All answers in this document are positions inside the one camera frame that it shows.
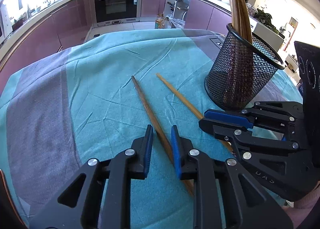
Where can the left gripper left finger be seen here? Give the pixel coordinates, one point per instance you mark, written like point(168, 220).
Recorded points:
point(98, 194)

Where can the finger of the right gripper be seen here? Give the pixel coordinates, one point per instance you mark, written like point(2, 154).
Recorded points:
point(225, 131)
point(230, 117)

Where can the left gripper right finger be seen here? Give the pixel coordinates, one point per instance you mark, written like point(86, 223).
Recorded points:
point(225, 194)

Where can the chopstick with red patterned end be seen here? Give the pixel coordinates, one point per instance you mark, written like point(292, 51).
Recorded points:
point(192, 108)

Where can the black mesh utensil cup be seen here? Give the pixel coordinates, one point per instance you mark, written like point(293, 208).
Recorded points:
point(241, 70)

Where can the dark wooden chopstick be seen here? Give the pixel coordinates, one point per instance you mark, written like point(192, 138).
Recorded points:
point(158, 128)

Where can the bundle of chopsticks in cup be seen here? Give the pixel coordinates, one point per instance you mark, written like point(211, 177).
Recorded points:
point(240, 19)

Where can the potted green plant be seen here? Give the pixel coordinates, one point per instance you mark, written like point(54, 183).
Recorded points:
point(265, 19)

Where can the teal grey tablecloth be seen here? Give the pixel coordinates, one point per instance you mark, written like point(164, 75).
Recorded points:
point(81, 103)

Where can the cooking oil bottle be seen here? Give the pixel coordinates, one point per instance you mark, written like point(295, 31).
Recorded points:
point(159, 22)

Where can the built-in black oven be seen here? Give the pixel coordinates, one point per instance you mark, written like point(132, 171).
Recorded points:
point(112, 12)

